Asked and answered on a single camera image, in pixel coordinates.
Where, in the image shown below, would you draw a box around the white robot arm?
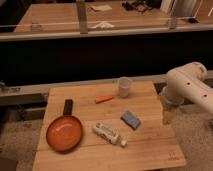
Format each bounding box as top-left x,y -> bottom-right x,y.
159,62 -> 213,124

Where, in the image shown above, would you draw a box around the orange ceramic bowl pan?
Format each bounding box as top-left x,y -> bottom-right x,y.
46,99 -> 83,153

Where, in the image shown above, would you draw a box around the blue sponge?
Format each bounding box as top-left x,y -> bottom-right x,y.
120,111 -> 141,130

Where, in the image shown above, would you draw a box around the translucent plastic cup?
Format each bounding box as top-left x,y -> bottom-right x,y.
118,77 -> 132,98

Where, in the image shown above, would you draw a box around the orange carrot piece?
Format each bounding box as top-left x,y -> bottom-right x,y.
95,96 -> 114,104

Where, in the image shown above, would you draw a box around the wooden cutting board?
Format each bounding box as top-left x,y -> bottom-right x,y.
33,81 -> 186,171

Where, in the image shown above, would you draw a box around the white crumpled cloth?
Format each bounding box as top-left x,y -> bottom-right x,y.
91,21 -> 115,29

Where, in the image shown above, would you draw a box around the black items on table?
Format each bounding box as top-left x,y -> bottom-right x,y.
122,0 -> 162,13

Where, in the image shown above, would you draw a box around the white paper on table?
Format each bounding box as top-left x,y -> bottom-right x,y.
90,5 -> 112,12

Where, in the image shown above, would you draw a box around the metal vertical post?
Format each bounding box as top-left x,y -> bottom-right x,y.
76,0 -> 88,34

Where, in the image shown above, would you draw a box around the metal rail beam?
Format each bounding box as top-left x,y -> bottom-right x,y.
0,73 -> 213,108

